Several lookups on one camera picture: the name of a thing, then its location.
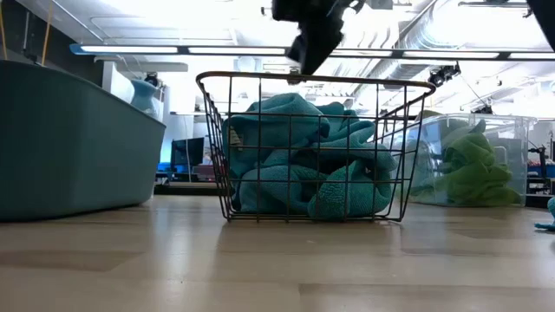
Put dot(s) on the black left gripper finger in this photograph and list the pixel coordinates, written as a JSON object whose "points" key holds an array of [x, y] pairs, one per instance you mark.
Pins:
{"points": [[316, 47]]}

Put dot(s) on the blue microfiber towel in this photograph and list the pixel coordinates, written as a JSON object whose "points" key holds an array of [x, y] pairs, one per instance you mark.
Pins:
{"points": [[277, 117]]}

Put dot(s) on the teal microfiber towel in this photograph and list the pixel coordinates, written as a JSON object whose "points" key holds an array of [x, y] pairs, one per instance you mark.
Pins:
{"points": [[548, 216], [351, 195], [269, 195]]}

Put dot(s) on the green smooth microfiber towel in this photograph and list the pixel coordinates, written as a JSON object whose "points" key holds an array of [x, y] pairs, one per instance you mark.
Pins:
{"points": [[472, 151]]}

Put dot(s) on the green textured microfiber towel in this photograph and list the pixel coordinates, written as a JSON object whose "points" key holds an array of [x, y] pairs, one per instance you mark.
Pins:
{"points": [[485, 190]]}

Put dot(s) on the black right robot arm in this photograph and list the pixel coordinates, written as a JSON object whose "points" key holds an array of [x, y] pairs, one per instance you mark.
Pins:
{"points": [[546, 17]]}

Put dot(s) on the overhead light bar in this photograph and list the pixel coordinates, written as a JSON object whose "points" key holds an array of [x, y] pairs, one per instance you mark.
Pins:
{"points": [[234, 50]]}

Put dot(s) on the black computer monitor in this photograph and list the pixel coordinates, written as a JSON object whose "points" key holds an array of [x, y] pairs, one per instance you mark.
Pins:
{"points": [[186, 154]]}

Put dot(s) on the pale blue bottle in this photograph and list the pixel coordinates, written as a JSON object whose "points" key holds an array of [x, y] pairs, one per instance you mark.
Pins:
{"points": [[143, 97]]}

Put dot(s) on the clear plastic container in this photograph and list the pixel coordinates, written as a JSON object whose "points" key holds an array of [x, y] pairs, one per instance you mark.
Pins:
{"points": [[520, 130]]}

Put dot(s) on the blue-grey plastic bin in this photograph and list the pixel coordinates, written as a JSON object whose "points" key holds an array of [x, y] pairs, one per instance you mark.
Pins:
{"points": [[78, 143]]}

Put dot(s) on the black overhead camera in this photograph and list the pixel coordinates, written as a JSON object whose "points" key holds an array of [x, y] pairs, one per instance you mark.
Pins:
{"points": [[442, 74]]}

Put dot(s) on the black aluminium table frame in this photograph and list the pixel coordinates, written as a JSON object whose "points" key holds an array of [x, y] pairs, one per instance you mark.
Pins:
{"points": [[186, 190]]}

